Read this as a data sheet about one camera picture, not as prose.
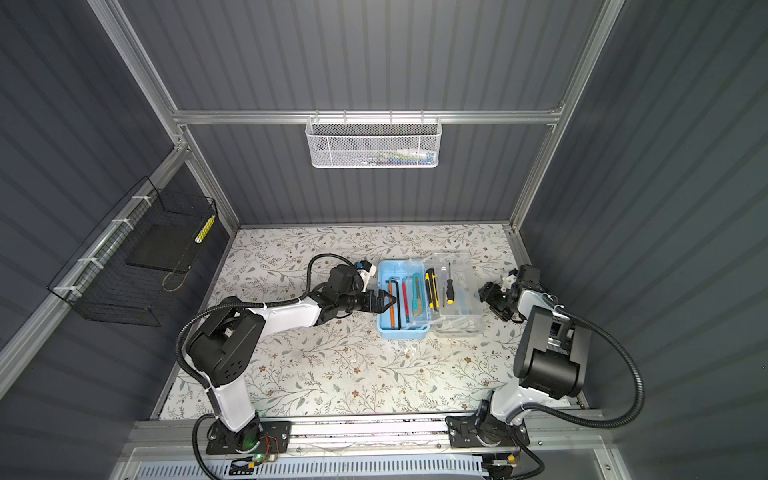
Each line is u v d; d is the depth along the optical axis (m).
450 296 0.86
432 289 0.91
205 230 0.82
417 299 0.89
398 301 0.96
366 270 0.84
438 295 0.88
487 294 0.85
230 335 0.49
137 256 0.73
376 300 0.81
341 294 0.75
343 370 0.85
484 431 0.69
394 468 0.77
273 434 0.74
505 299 0.81
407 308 0.97
